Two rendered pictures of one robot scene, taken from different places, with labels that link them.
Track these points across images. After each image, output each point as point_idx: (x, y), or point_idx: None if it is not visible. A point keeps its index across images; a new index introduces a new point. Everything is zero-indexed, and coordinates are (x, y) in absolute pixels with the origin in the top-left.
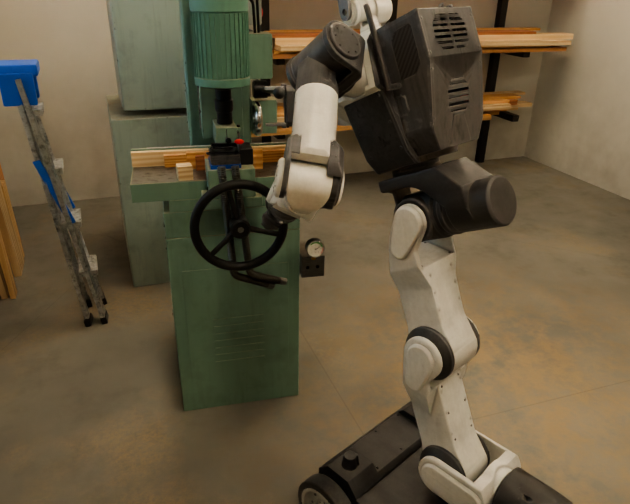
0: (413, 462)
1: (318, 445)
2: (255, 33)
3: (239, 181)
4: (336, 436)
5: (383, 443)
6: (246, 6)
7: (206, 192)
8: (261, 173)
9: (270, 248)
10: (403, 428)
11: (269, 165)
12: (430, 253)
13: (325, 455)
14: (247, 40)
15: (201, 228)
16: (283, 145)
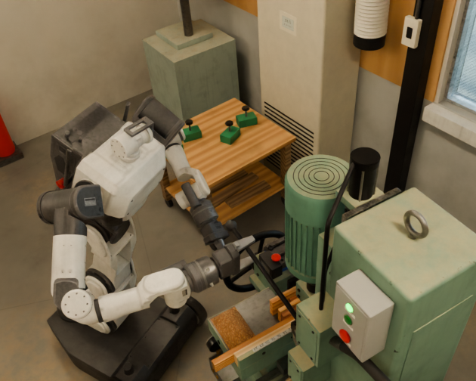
0: (137, 336)
1: (211, 379)
2: (317, 295)
3: (253, 234)
4: None
5: (156, 337)
6: (285, 202)
7: (276, 230)
8: (264, 299)
9: (237, 284)
10: (143, 354)
11: (267, 323)
12: (108, 243)
13: (204, 373)
14: (286, 230)
15: None
16: (261, 339)
